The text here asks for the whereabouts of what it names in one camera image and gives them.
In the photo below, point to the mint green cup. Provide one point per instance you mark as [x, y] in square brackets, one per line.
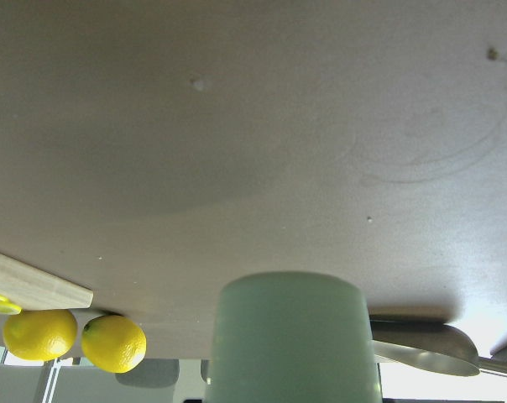
[292, 337]

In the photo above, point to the whole yellow lemon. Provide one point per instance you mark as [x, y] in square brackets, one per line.
[40, 335]
[113, 343]

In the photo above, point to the metal scoop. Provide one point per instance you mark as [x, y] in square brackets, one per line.
[433, 347]

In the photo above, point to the wooden cutting board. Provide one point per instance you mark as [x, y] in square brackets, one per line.
[33, 289]

